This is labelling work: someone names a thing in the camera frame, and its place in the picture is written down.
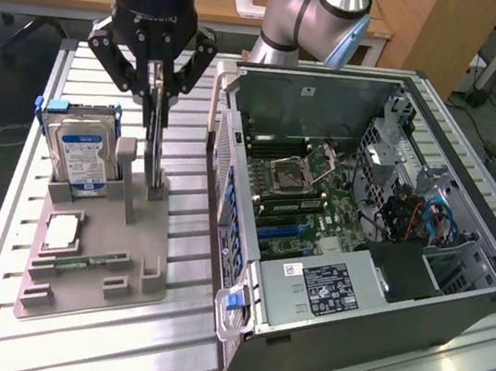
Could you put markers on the graphics card with black fan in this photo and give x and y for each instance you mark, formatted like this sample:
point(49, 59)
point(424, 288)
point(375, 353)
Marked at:
point(155, 162)

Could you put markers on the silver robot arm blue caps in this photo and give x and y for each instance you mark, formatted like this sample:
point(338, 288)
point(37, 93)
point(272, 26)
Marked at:
point(282, 18)

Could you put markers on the black RAM slot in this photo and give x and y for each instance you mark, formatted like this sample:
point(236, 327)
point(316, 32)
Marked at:
point(277, 142)
point(276, 136)
point(278, 155)
point(277, 149)

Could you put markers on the blue expansion slot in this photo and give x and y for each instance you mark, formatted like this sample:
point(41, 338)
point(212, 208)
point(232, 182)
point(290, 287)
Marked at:
point(283, 233)

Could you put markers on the white paper stack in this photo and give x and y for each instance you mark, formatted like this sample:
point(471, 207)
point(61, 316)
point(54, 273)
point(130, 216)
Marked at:
point(247, 3)

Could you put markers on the hard disk blue label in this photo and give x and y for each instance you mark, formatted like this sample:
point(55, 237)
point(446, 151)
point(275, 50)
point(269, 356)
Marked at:
point(78, 165)

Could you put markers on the CPU socket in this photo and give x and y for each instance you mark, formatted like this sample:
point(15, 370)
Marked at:
point(288, 175)

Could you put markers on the silver CPU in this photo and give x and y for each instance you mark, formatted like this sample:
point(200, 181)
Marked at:
point(62, 234)

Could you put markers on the perforated metal disk bay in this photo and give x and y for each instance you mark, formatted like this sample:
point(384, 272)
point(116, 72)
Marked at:
point(380, 156)

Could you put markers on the green motherboard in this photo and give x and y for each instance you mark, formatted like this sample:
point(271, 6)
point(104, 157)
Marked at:
point(338, 220)

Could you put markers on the silver chipset heatsink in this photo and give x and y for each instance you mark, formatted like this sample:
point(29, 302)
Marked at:
point(330, 246)

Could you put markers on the wooden cabinet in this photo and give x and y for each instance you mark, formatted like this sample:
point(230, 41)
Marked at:
point(444, 61)

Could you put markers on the blue release latch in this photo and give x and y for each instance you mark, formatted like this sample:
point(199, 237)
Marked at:
point(232, 302)

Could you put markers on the grey parts rack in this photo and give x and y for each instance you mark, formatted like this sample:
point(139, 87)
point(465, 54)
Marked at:
point(86, 297)

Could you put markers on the grey power supply unit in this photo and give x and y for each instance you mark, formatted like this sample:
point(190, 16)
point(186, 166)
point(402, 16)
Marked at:
point(331, 282)

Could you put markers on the white box red button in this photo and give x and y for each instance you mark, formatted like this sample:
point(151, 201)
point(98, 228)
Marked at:
point(474, 75)

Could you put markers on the black power adapter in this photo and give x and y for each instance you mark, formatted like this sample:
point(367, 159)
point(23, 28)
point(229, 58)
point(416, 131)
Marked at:
point(476, 98)

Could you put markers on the black plastic cover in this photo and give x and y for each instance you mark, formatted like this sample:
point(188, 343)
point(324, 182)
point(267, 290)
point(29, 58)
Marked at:
point(403, 274)

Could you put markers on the black and silver PC case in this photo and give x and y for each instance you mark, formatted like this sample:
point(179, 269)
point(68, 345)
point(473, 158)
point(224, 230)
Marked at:
point(367, 352)

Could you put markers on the metal socket cover frame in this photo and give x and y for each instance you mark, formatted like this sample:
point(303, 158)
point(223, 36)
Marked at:
point(324, 146)

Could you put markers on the silver disk bay bracket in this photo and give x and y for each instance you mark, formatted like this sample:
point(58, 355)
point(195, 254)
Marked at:
point(466, 255)

